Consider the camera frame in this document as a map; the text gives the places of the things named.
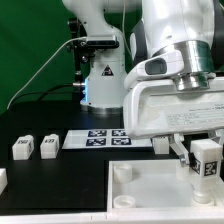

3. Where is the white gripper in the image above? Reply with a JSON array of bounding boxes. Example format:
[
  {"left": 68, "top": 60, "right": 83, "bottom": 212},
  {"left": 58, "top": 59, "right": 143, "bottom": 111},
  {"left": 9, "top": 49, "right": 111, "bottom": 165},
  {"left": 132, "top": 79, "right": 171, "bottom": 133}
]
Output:
[{"left": 123, "top": 79, "right": 224, "bottom": 167}]

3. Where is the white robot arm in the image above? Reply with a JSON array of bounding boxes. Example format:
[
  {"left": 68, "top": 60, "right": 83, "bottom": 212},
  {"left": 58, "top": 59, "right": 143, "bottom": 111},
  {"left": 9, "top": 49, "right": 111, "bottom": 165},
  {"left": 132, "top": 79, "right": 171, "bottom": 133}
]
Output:
[{"left": 123, "top": 0, "right": 224, "bottom": 165}]

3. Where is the white square tabletop part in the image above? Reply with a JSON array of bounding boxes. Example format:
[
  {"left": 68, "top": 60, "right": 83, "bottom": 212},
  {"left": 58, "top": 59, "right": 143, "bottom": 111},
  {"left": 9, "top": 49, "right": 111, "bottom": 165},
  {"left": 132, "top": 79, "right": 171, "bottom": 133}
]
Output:
[{"left": 106, "top": 159, "right": 224, "bottom": 214}]

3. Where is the white sheet with tags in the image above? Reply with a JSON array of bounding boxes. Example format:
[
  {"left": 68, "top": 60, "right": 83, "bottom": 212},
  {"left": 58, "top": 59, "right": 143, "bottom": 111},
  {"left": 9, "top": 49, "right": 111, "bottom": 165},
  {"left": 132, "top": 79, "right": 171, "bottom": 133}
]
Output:
[{"left": 63, "top": 129, "right": 152, "bottom": 149}]

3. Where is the white L-shaped obstacle fence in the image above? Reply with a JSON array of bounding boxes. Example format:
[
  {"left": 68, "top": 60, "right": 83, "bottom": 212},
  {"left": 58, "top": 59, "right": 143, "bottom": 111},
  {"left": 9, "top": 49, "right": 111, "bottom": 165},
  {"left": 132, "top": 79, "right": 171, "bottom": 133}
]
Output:
[{"left": 0, "top": 199, "right": 224, "bottom": 224}]

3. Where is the white block at left edge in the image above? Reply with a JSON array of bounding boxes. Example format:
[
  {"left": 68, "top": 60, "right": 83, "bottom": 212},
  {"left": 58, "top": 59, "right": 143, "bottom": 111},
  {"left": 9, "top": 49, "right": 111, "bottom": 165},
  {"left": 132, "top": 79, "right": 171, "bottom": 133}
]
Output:
[{"left": 0, "top": 168, "right": 8, "bottom": 195}]

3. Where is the black cable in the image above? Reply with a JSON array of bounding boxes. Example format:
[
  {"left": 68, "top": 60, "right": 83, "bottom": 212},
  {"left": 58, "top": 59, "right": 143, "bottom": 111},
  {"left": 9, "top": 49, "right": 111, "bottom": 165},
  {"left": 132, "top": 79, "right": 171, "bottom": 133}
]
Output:
[{"left": 8, "top": 83, "right": 76, "bottom": 108}]

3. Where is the white cable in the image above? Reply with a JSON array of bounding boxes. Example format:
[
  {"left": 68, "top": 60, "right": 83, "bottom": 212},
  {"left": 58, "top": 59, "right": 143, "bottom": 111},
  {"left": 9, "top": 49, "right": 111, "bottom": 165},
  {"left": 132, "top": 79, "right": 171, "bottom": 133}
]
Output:
[{"left": 6, "top": 37, "right": 88, "bottom": 110}]

